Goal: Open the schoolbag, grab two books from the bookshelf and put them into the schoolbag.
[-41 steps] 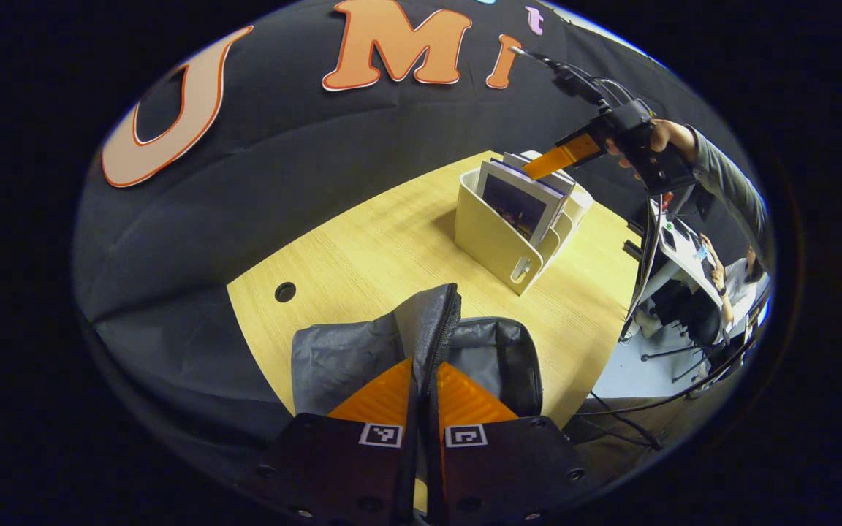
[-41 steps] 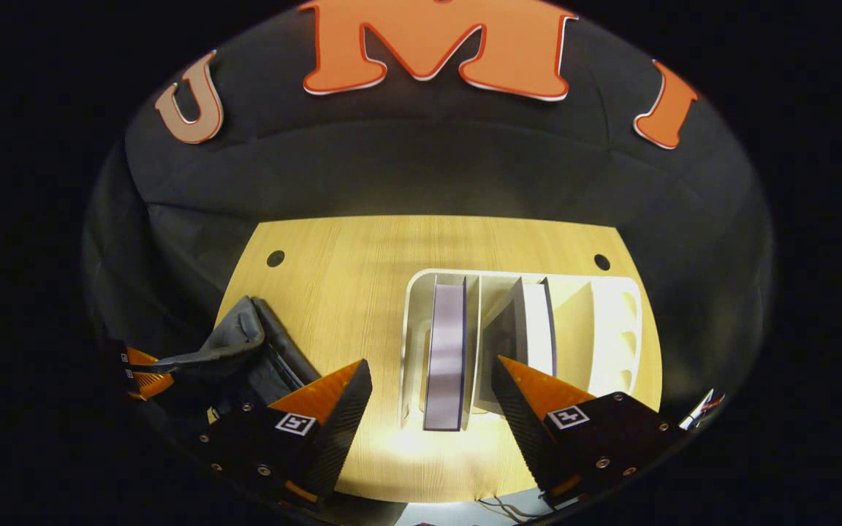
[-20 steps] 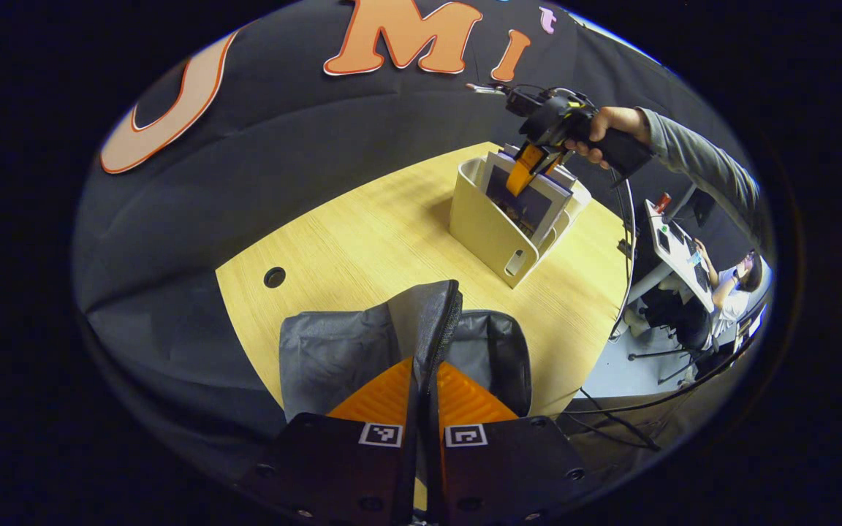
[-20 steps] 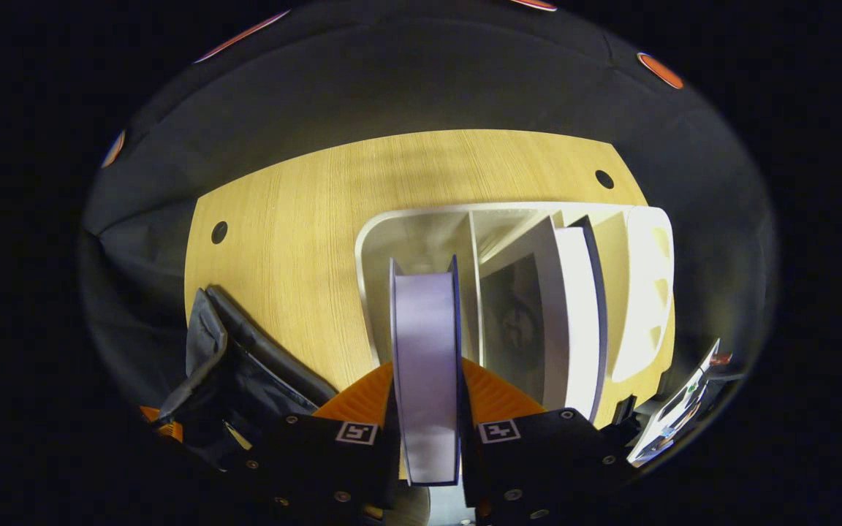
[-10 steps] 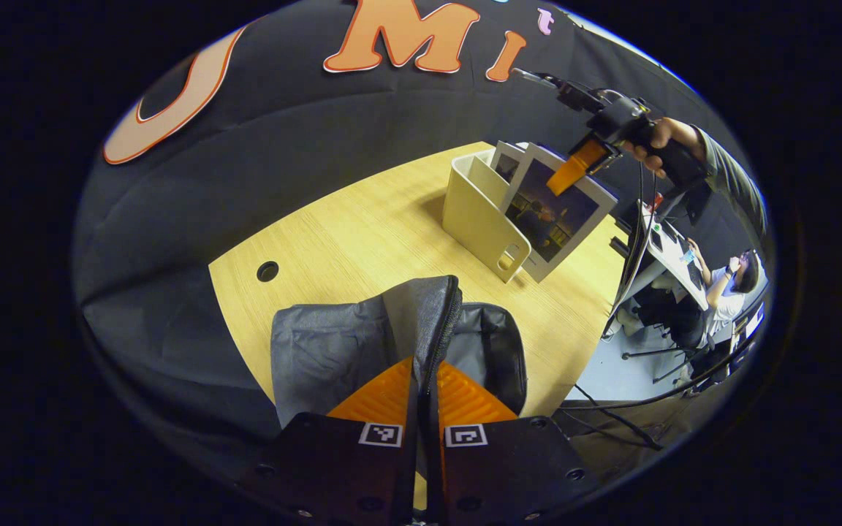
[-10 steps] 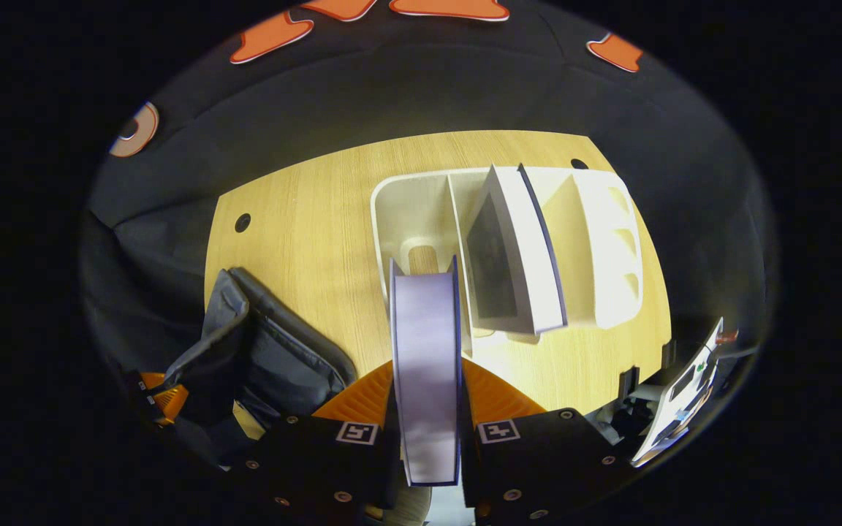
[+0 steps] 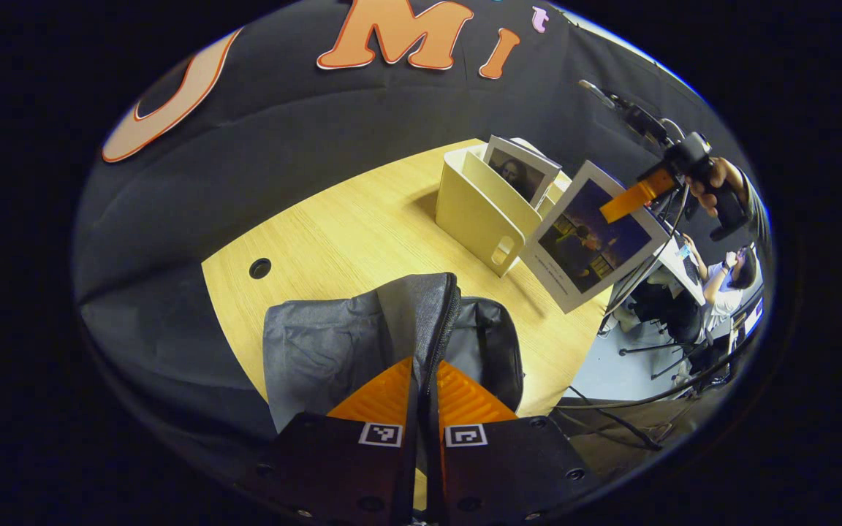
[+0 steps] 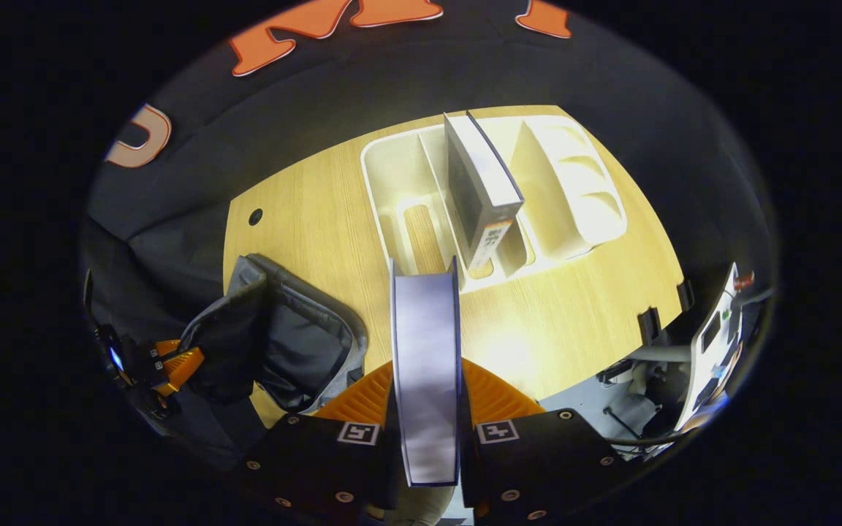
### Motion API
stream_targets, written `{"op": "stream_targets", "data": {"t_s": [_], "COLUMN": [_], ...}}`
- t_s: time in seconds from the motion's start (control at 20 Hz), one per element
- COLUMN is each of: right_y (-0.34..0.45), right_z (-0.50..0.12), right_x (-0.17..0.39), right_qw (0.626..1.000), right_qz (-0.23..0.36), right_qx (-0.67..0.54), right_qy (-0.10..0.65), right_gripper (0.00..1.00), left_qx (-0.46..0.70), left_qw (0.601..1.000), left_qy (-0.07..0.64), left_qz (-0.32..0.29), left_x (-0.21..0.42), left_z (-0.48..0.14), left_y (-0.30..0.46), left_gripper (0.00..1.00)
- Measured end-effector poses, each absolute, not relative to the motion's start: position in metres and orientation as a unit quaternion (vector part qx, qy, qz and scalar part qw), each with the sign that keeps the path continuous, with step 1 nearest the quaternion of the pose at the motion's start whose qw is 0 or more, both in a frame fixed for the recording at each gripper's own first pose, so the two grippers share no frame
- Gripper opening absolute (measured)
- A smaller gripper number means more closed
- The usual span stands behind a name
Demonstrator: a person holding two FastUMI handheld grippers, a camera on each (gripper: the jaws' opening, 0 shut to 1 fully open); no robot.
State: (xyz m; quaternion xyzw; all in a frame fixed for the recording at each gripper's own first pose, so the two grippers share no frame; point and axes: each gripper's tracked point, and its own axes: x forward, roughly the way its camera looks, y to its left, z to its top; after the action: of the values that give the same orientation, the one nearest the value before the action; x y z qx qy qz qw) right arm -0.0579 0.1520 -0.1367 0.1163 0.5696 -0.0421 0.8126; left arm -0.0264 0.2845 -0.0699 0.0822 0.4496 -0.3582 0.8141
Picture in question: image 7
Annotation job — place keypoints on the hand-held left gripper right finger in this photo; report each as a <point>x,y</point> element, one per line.
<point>509,467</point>

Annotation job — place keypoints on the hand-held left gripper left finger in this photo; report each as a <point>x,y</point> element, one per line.
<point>340,467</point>

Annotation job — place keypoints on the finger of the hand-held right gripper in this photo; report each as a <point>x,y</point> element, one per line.
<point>636,193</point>

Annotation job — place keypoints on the blue night picture book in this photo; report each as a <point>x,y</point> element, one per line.
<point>589,248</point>

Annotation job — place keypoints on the white portrait cover book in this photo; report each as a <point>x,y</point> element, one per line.
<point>520,175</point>

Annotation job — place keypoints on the grey schoolbag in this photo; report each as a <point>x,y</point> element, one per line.
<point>326,343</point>

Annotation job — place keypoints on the white bookshelf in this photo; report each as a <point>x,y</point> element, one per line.
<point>468,212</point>

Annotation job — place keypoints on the white desk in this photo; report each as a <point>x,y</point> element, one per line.
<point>677,267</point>

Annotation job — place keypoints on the person's khaki trousers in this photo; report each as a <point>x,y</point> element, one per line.
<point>611,442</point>

